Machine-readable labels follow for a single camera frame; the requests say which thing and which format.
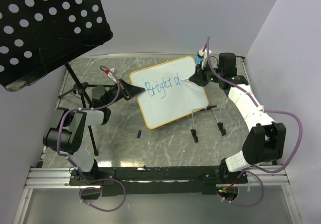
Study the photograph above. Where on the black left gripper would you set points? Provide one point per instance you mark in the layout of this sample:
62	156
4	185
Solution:
129	91

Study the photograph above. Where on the blue marker cap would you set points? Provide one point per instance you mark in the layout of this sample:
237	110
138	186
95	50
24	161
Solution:
139	134

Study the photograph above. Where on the wire whiteboard easel stand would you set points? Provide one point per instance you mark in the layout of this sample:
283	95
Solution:
213	118

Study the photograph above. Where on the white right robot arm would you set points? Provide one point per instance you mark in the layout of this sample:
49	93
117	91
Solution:
265	140

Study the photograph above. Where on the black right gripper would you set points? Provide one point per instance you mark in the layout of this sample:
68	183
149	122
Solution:
198	77

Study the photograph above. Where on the yellow framed whiteboard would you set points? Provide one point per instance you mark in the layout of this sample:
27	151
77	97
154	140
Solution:
166	97

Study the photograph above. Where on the black perforated music stand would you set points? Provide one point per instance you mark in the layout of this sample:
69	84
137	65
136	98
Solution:
39	36

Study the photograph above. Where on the blue studded baseplate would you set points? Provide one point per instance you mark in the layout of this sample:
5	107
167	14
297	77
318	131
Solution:
198	60

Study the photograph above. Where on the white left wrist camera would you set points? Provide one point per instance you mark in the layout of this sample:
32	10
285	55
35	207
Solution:
109	72

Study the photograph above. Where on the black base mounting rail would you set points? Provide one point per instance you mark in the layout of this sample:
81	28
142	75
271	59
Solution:
113	181

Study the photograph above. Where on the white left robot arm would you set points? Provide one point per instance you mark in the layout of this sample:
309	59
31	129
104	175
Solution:
66	128

